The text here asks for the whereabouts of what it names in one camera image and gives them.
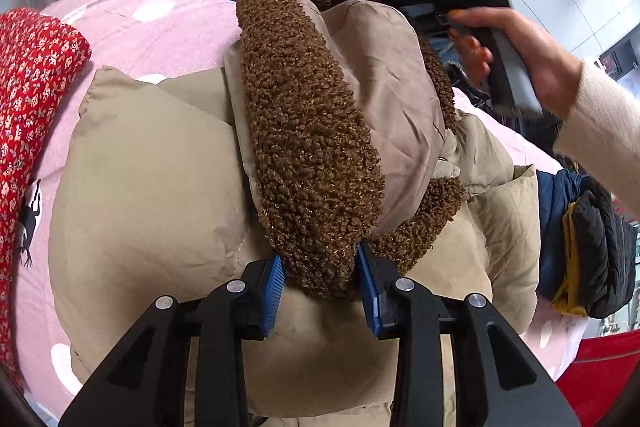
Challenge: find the tan hooded puffer coat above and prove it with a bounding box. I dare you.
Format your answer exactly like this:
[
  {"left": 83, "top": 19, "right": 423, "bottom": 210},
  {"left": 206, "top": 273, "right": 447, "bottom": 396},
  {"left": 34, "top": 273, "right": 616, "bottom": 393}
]
[{"left": 49, "top": 0, "right": 540, "bottom": 426}]

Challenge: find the cream sleeved right forearm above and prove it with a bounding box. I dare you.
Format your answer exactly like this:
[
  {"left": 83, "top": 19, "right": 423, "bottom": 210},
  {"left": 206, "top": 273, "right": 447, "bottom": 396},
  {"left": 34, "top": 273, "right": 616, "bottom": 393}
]
[{"left": 554, "top": 64, "right": 640, "bottom": 218}]

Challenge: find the person's right hand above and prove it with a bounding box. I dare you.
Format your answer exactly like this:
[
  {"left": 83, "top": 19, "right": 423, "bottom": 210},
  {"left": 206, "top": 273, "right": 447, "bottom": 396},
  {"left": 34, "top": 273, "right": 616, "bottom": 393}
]
[{"left": 449, "top": 8, "right": 582, "bottom": 119}]

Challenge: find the red fabric at corner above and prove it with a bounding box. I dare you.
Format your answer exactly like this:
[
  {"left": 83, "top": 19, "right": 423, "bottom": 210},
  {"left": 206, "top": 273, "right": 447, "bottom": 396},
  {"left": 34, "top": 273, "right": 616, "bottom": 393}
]
[{"left": 556, "top": 331, "right": 639, "bottom": 426}]

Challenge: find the black and yellow garment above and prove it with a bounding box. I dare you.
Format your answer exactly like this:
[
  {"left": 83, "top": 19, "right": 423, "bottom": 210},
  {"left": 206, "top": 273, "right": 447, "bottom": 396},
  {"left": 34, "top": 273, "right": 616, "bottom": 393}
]
[{"left": 551, "top": 186, "right": 637, "bottom": 319}]

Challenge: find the navy blue folded garment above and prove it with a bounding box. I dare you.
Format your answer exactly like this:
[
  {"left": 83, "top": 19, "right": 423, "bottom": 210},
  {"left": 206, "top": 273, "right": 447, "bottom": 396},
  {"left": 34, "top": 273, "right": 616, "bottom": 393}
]
[{"left": 536, "top": 169, "right": 584, "bottom": 300}]

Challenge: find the pink polka dot bedsheet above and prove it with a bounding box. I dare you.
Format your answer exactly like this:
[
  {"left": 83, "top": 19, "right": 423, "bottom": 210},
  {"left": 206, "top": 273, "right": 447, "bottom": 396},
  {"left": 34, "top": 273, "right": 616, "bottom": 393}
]
[{"left": 14, "top": 0, "right": 560, "bottom": 419}]

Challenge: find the red floral patterned cloth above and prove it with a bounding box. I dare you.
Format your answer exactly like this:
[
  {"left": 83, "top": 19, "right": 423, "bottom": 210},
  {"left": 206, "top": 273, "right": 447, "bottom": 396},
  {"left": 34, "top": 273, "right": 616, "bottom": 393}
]
[{"left": 0, "top": 8, "right": 91, "bottom": 385}]

